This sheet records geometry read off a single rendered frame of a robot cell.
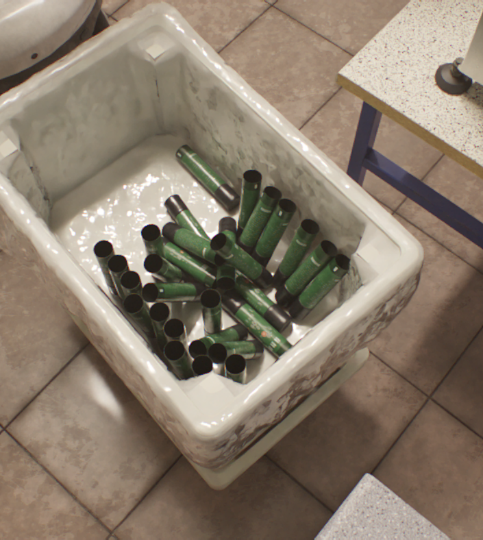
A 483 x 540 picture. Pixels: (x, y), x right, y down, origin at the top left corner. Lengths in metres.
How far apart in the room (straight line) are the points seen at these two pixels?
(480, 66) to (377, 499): 0.58
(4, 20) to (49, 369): 0.80
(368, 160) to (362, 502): 0.74
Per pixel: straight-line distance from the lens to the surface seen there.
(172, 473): 1.64
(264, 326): 1.21
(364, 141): 1.39
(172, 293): 1.15
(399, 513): 0.88
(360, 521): 0.88
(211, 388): 0.98
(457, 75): 1.13
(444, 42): 1.20
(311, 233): 1.18
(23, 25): 1.82
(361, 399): 1.69
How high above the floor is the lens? 1.61
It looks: 65 degrees down
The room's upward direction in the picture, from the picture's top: 1 degrees counter-clockwise
